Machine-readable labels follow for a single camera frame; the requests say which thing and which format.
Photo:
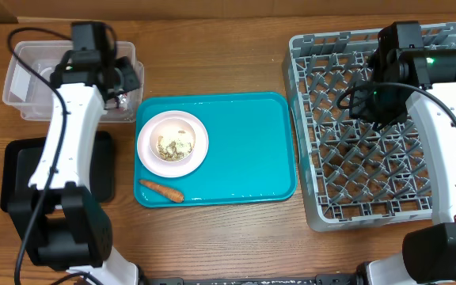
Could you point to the grey dish rack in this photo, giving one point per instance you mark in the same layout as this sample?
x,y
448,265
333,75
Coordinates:
x,y
358,173

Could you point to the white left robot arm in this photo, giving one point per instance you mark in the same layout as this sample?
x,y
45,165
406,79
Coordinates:
x,y
60,223

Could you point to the black tray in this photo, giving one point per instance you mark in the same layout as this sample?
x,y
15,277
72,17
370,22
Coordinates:
x,y
22,157

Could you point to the red foil snack wrapper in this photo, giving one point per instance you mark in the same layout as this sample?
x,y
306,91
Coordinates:
x,y
122,101

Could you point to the pink plate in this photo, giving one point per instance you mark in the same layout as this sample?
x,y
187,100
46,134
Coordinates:
x,y
172,169

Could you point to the teal plastic tray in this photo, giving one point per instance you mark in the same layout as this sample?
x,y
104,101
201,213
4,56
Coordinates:
x,y
250,155

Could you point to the orange carrot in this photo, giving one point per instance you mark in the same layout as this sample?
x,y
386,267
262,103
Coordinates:
x,y
168,192

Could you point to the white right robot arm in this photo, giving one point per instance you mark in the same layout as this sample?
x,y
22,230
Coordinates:
x,y
427,255

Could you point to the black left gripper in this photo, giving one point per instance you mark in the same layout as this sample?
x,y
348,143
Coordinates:
x,y
132,80

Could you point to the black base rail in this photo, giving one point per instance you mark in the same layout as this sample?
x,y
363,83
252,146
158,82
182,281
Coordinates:
x,y
322,279

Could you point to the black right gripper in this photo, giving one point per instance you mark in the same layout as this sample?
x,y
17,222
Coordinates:
x,y
359,108

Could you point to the clear plastic bin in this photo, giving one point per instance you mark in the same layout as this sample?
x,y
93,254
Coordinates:
x,y
34,100

